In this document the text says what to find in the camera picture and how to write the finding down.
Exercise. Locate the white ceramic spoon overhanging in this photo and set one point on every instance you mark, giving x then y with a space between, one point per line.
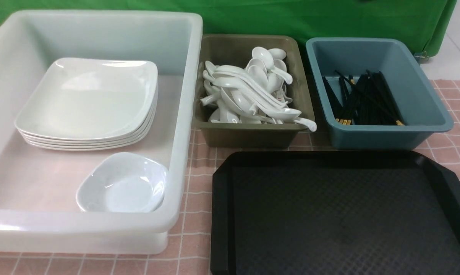
310 124

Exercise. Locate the white bowl in bin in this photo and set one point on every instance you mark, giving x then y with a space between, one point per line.
124 182

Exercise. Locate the pink checkered tablecloth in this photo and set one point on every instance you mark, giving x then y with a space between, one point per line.
189 240

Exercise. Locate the bottom white stacked plate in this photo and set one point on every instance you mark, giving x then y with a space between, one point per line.
93 148

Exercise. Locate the white stacked plate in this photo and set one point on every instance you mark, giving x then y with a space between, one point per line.
54 144
93 148
92 143
100 139

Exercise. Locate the pile of black chopsticks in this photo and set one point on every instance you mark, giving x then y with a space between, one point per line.
367 100

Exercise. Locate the black serving tray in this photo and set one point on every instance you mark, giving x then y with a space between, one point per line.
334 213

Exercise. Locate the green backdrop cloth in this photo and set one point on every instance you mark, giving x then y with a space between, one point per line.
419 24

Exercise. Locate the olive spoon bin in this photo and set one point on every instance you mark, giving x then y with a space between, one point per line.
213 119

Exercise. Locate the pile of white spoons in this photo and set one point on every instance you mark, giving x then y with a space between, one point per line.
257 92

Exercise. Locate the large white plastic bin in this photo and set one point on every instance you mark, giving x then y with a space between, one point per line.
38 211

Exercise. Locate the blue chopstick bin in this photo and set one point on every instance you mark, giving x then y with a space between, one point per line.
420 106

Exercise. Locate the large white rice plate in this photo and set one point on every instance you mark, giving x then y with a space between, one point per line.
81 98

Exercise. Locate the top white stacked plate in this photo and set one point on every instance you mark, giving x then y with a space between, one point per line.
100 139

